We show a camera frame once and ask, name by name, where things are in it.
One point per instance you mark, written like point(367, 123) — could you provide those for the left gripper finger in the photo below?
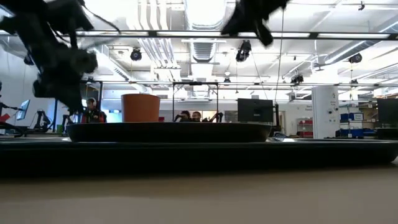
point(73, 102)

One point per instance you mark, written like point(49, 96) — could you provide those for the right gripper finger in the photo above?
point(265, 34)
point(236, 25)

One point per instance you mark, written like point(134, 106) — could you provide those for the red-orange plastic cup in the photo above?
point(140, 107)

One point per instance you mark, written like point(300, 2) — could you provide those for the black round plate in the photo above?
point(168, 132)

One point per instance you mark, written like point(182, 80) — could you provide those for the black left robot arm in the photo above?
point(37, 28)

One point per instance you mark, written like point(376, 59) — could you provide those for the dark green plastic tray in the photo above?
point(199, 155)

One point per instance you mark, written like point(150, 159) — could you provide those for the person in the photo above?
point(196, 116)
point(185, 116)
point(92, 113)

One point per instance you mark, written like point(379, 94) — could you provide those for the black monitor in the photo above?
point(255, 110)
point(388, 111)

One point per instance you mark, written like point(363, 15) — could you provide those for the white pillar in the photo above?
point(325, 112)

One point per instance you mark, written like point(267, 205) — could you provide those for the rack with red bins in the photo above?
point(305, 127)

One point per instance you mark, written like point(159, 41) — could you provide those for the shelf with blue bins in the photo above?
point(354, 124)

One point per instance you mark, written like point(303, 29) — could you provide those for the black background rig frame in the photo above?
point(195, 83)
point(100, 93)

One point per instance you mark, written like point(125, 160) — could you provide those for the white ceiling air duct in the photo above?
point(203, 31)

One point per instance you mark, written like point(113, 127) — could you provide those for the black aluminium rig frame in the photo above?
point(311, 35)

